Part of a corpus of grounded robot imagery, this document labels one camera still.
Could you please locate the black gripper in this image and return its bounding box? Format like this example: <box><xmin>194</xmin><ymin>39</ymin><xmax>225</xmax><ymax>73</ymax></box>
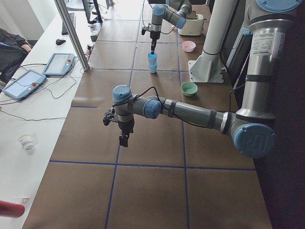
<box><xmin>118</xmin><ymin>120</ymin><xmax>135</xmax><ymax>147</ymax></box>
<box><xmin>150</xmin><ymin>31</ymin><xmax>160</xmax><ymax>54</ymax></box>

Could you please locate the light blue cup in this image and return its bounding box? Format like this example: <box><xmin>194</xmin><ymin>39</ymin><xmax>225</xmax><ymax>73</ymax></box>
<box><xmin>147</xmin><ymin>52</ymin><xmax>157</xmax><ymax>66</ymax></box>
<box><xmin>148</xmin><ymin>62</ymin><xmax>158</xmax><ymax>73</ymax></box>

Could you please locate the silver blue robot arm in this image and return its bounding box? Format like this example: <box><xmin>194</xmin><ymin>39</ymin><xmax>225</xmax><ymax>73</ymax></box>
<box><xmin>103</xmin><ymin>0</ymin><xmax>303</xmax><ymax>158</ymax></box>
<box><xmin>148</xmin><ymin>0</ymin><xmax>192</xmax><ymax>54</ymax></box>

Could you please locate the pink bowl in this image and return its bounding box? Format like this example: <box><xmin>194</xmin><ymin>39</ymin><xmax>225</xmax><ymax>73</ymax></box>
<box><xmin>182</xmin><ymin>41</ymin><xmax>196</xmax><ymax>52</ymax></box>

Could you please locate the white toaster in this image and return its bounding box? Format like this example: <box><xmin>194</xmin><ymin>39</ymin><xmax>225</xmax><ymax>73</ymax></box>
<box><xmin>178</xmin><ymin>10</ymin><xmax>204</xmax><ymax>36</ymax></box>

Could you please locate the green bowl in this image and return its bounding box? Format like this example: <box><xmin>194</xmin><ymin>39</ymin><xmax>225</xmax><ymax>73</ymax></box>
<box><xmin>181</xmin><ymin>82</ymin><xmax>198</xmax><ymax>97</ymax></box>

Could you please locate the white mounting pillar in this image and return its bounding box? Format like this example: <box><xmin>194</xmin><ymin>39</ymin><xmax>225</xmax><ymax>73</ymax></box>
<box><xmin>188</xmin><ymin>0</ymin><xmax>237</xmax><ymax>83</ymax></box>

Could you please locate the black keyboard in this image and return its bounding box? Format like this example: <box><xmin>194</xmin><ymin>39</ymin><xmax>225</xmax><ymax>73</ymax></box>
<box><xmin>61</xmin><ymin>12</ymin><xmax>76</xmax><ymax>35</ymax></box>

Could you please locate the black computer mouse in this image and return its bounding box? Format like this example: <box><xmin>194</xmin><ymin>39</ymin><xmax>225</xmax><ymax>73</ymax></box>
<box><xmin>55</xmin><ymin>39</ymin><xmax>66</xmax><ymax>46</ymax></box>

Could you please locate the far teach pendant tablet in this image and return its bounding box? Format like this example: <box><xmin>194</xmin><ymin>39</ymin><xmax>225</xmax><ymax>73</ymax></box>
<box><xmin>42</xmin><ymin>53</ymin><xmax>75</xmax><ymax>77</ymax></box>

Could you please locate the teach pendant tablet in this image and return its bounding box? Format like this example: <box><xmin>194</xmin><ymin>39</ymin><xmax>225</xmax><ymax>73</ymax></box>
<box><xmin>2</xmin><ymin>70</ymin><xmax>46</xmax><ymax>100</ymax></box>
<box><xmin>42</xmin><ymin>53</ymin><xmax>75</xmax><ymax>77</ymax></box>

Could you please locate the paper cup on desk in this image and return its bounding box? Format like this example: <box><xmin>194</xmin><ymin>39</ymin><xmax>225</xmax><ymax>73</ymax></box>
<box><xmin>18</xmin><ymin>135</ymin><xmax>34</xmax><ymax>150</ymax></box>

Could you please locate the near teach pendant tablet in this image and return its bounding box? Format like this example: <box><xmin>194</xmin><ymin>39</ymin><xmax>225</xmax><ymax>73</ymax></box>
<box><xmin>2</xmin><ymin>70</ymin><xmax>46</xmax><ymax>100</ymax></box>

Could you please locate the red bottle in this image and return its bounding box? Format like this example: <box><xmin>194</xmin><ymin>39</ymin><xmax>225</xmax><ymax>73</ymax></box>
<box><xmin>0</xmin><ymin>200</ymin><xmax>25</xmax><ymax>218</ymax></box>

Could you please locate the person in dark jacket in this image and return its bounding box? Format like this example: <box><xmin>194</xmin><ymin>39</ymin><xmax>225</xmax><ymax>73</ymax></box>
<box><xmin>0</xmin><ymin>29</ymin><xmax>31</xmax><ymax>83</ymax></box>

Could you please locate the aluminium frame post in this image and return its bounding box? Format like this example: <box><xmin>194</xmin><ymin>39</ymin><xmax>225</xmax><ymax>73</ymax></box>
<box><xmin>54</xmin><ymin>0</ymin><xmax>90</xmax><ymax>72</ymax></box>

